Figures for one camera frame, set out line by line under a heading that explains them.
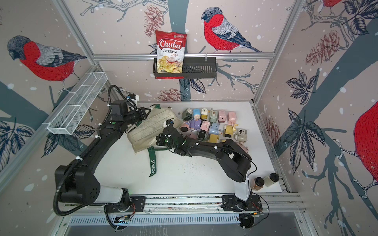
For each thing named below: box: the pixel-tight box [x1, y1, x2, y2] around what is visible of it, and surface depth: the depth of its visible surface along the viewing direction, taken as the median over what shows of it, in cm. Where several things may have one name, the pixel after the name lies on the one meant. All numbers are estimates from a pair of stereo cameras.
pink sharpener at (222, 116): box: [218, 109, 226, 123], surface depth 106 cm
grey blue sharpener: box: [209, 121, 221, 135], surface depth 100 cm
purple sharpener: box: [189, 118, 203, 131], surface depth 103 cm
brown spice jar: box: [252, 176, 265, 191], surface depth 74 cm
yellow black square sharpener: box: [222, 123, 239, 138], surface depth 100 cm
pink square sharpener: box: [227, 111, 237, 126], surface depth 106 cm
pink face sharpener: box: [179, 123, 190, 132], surface depth 100 cm
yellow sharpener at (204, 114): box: [200, 108, 209, 121], surface depth 108 cm
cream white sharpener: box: [234, 128, 248, 143], surface depth 99 cm
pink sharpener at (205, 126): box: [199, 120, 211, 134], surface depth 100 cm
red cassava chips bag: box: [155, 29, 188, 80], surface depth 86 cm
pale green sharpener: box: [209, 107, 218, 123], surface depth 106 cm
